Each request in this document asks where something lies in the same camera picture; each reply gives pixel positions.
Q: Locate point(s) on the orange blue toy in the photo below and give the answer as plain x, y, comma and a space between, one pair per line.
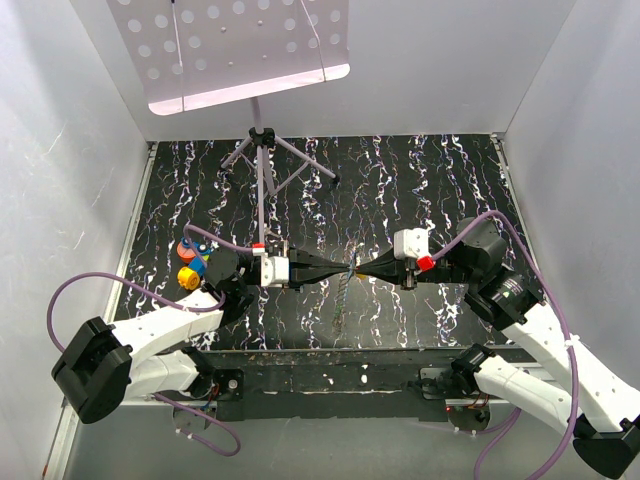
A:
187, 253

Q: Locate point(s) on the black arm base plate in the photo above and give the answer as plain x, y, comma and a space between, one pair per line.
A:
332, 383

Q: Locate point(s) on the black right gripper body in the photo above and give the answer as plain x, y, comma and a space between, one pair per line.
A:
446, 271

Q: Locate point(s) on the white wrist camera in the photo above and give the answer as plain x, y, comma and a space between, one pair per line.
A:
274, 267
413, 244

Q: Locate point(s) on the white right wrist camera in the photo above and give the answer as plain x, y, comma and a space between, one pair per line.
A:
413, 244

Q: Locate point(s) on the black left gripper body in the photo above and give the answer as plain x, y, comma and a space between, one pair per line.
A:
254, 263

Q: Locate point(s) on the white perforated music stand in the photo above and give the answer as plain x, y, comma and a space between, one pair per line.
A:
190, 55

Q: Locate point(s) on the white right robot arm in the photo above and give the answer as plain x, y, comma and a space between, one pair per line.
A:
595, 411

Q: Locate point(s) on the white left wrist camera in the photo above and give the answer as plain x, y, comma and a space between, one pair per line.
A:
274, 267

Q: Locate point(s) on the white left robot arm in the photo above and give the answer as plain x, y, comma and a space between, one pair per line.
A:
105, 364

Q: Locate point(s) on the yellow blue toy block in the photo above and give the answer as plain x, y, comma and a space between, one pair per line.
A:
190, 275

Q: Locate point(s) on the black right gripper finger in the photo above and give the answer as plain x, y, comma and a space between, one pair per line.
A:
391, 278
386, 263

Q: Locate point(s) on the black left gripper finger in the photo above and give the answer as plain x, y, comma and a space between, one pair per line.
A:
304, 276
301, 259

